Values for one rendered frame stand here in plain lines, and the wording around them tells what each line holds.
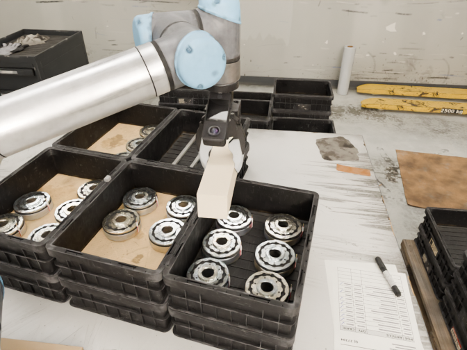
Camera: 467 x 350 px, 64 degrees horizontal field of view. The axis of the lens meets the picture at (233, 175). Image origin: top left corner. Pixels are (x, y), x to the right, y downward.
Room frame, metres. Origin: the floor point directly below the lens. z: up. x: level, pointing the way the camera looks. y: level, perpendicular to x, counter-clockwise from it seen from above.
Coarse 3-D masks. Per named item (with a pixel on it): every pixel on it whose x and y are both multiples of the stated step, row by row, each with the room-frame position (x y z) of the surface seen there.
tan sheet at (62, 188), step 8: (56, 176) 1.04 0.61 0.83; (64, 176) 1.04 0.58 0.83; (72, 176) 1.04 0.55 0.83; (48, 184) 1.00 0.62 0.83; (56, 184) 1.00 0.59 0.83; (64, 184) 1.00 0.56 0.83; (72, 184) 1.00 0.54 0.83; (80, 184) 1.00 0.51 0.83; (48, 192) 0.95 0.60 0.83; (56, 192) 0.95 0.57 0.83; (64, 192) 0.95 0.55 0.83; (72, 192) 0.95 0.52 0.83; (56, 200) 0.91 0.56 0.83; (64, 200) 0.91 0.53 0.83; (48, 216) 0.83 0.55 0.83; (32, 224) 0.80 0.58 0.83; (40, 224) 0.80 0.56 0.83
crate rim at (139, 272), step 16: (112, 176) 0.90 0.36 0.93; (96, 192) 0.82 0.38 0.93; (80, 208) 0.75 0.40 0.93; (176, 240) 0.63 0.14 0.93; (64, 256) 0.59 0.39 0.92; (80, 256) 0.58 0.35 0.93; (96, 256) 0.58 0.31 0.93; (128, 272) 0.55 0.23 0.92; (144, 272) 0.54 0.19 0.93; (160, 272) 0.54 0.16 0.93
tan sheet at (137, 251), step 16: (160, 208) 0.87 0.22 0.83; (144, 224) 0.80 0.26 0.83; (96, 240) 0.73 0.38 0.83; (112, 240) 0.73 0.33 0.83; (128, 240) 0.73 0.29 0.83; (144, 240) 0.73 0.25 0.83; (112, 256) 0.68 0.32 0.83; (128, 256) 0.68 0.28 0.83; (144, 256) 0.68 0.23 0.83; (160, 256) 0.68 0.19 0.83
